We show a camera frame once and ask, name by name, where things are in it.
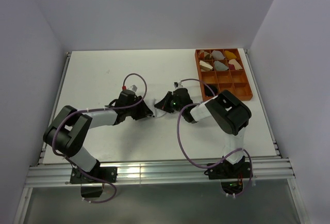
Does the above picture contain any orange compartment tray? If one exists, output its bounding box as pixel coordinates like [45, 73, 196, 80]
[194, 49, 253, 101]

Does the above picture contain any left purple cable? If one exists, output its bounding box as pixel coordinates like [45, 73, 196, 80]
[51, 73, 147, 204]

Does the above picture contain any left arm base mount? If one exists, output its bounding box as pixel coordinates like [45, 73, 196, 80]
[70, 167, 118, 184]

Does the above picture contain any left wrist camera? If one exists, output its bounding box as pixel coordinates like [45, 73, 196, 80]
[122, 85, 138, 92]

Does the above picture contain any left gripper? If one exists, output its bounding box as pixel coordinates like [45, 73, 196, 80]
[125, 95, 153, 120]

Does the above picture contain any aluminium front rail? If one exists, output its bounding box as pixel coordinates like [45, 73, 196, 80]
[24, 157, 295, 188]

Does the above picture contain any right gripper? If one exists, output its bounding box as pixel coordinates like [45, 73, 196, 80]
[155, 91, 184, 114]

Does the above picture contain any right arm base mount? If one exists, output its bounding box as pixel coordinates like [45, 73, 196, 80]
[204, 161, 252, 180]

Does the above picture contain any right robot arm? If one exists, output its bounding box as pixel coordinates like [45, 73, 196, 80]
[154, 88, 252, 178]

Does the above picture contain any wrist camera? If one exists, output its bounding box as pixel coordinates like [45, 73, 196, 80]
[174, 81, 184, 89]
[122, 85, 138, 92]

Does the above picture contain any pink maroon rolled sock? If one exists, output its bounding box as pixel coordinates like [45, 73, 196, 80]
[228, 59, 243, 71]

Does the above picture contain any grey teal rolled sock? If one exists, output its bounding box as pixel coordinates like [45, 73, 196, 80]
[213, 60, 229, 71]

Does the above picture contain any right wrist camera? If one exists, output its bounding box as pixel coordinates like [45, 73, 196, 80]
[174, 81, 184, 89]

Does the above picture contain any white brown rolled sock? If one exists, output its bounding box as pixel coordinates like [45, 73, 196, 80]
[199, 60, 213, 72]

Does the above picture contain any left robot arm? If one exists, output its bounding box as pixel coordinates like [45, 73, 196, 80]
[43, 89, 154, 182]

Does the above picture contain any yellow rolled sock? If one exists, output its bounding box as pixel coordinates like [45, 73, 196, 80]
[224, 50, 237, 60]

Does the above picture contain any grey white rolled sock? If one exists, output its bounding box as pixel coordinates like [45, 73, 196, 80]
[211, 50, 225, 60]

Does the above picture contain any brown orange rolled sock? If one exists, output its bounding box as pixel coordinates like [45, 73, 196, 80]
[198, 50, 212, 60]

